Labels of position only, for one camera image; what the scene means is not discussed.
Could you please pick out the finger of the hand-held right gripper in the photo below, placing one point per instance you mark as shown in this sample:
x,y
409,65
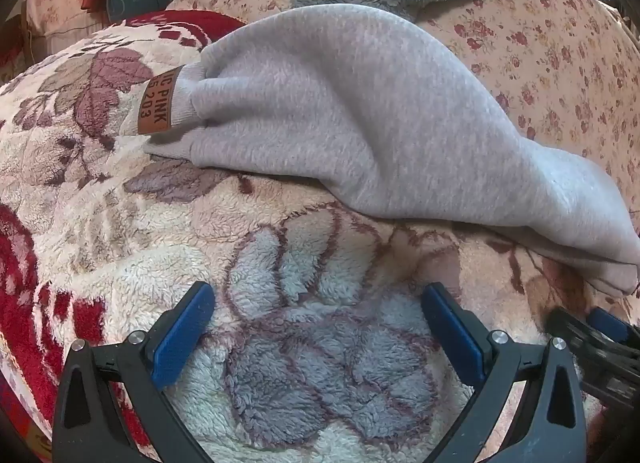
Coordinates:
x,y
607,320

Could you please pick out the pink floral quilt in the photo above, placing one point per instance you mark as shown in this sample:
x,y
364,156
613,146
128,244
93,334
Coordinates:
x,y
550,68

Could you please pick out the red white leaf-pattern fleece blanket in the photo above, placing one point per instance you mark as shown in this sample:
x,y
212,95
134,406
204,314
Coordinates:
x,y
150,243

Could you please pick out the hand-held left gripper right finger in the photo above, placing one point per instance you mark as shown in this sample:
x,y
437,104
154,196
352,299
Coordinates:
x,y
452,330

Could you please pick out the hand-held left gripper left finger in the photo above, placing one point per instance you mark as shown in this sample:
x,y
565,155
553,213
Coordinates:
x,y
182,330

